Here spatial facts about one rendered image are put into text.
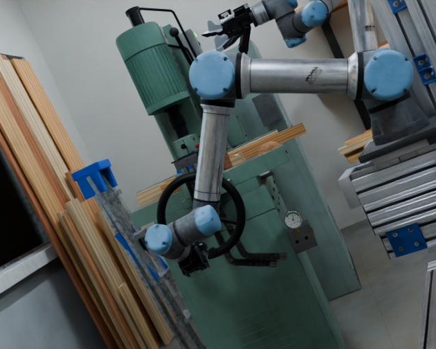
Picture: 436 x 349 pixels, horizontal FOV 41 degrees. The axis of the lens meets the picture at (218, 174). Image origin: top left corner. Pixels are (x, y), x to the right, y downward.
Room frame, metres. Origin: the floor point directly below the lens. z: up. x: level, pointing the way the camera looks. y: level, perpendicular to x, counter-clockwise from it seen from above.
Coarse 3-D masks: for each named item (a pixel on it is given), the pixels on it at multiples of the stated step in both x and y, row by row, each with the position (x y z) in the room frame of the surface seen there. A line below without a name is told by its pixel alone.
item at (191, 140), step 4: (188, 136) 2.14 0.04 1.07; (192, 136) 2.16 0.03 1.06; (196, 136) 2.24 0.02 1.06; (180, 140) 2.15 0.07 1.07; (184, 140) 2.14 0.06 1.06; (188, 140) 2.14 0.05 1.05; (192, 140) 2.14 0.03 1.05; (196, 140) 2.21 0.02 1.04; (176, 144) 2.15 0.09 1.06; (180, 144) 2.15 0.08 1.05; (188, 144) 2.14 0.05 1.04; (192, 144) 2.14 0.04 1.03; (196, 144) 2.16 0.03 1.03; (176, 148) 2.15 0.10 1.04; (180, 148) 2.15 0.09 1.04; (188, 148) 2.14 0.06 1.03; (192, 148) 2.14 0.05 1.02; (196, 148) 2.14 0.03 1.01; (180, 152) 2.15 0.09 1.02; (184, 152) 2.15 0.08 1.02; (188, 152) 2.14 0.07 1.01
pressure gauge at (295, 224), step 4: (288, 212) 1.93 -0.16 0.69; (292, 212) 1.93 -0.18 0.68; (296, 212) 1.93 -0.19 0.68; (284, 216) 1.93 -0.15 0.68; (288, 216) 1.93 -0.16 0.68; (292, 216) 1.93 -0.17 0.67; (296, 216) 1.93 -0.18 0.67; (300, 216) 1.93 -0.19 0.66; (284, 220) 1.93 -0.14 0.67; (288, 220) 1.94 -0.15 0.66; (292, 220) 1.93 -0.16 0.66; (296, 220) 1.93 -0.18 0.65; (300, 220) 1.93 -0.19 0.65; (288, 224) 1.94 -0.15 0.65; (292, 224) 1.93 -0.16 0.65; (296, 224) 1.93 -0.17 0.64; (300, 224) 1.93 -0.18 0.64; (292, 228) 1.93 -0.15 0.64; (296, 228) 1.93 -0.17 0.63
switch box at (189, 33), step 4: (188, 32) 2.44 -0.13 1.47; (192, 32) 2.45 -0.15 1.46; (180, 36) 2.45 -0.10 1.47; (188, 36) 2.44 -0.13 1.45; (192, 36) 2.44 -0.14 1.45; (184, 40) 2.44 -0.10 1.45; (192, 40) 2.44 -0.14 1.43; (196, 40) 2.44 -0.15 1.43; (184, 44) 2.45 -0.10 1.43; (192, 44) 2.44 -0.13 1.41; (196, 44) 2.44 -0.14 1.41; (188, 48) 2.44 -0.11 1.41; (196, 48) 2.44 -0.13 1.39; (200, 48) 2.46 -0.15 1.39; (196, 52) 2.44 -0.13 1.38; (200, 52) 2.44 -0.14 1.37; (192, 56) 2.44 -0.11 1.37
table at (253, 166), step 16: (256, 160) 2.00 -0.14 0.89; (272, 160) 1.99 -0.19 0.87; (288, 160) 1.99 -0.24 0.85; (224, 176) 2.02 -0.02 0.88; (240, 176) 2.01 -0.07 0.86; (176, 192) 2.07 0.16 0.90; (224, 192) 1.93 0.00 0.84; (144, 208) 2.06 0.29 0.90; (176, 208) 2.05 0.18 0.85; (144, 224) 2.06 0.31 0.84
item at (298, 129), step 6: (294, 126) 2.13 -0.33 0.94; (300, 126) 2.13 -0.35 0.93; (282, 132) 2.14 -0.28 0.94; (288, 132) 2.13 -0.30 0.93; (294, 132) 2.13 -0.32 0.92; (300, 132) 2.13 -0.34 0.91; (270, 138) 2.14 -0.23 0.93; (276, 138) 2.14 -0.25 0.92; (282, 138) 2.14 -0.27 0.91; (288, 138) 2.14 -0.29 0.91; (258, 144) 2.15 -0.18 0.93; (240, 150) 2.16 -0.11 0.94; (246, 150) 2.16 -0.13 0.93; (252, 150) 2.15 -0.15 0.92; (246, 156) 2.16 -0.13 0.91; (162, 186) 2.21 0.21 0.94
